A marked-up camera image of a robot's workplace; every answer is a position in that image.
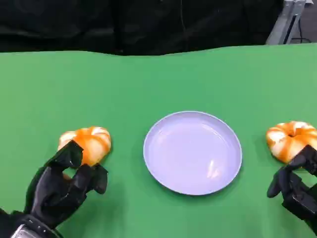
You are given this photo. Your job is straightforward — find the orange and white bread roll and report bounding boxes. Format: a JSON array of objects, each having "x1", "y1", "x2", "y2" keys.
[
  {"x1": 57, "y1": 126, "x2": 112, "y2": 180},
  {"x1": 265, "y1": 120, "x2": 317, "y2": 164}
]

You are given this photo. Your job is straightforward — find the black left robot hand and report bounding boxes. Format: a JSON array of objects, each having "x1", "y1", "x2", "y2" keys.
[{"x1": 24, "y1": 139, "x2": 109, "y2": 230}]

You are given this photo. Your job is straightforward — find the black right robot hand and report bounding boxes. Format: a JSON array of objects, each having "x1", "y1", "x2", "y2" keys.
[{"x1": 266, "y1": 144, "x2": 317, "y2": 233}]

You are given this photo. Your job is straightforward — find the thin black room cable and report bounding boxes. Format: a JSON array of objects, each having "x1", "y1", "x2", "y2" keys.
[{"x1": 291, "y1": 14, "x2": 310, "y2": 44}]

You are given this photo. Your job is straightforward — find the lilac plate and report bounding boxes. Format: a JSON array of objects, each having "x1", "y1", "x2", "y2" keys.
[{"x1": 143, "y1": 111, "x2": 243, "y2": 196}]

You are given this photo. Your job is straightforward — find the grey metal frame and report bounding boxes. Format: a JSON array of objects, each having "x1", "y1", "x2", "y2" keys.
[{"x1": 266, "y1": 0, "x2": 302, "y2": 45}]

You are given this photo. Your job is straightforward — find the black curtain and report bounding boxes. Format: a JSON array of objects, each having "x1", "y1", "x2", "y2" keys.
[{"x1": 0, "y1": 0, "x2": 285, "y2": 57}]

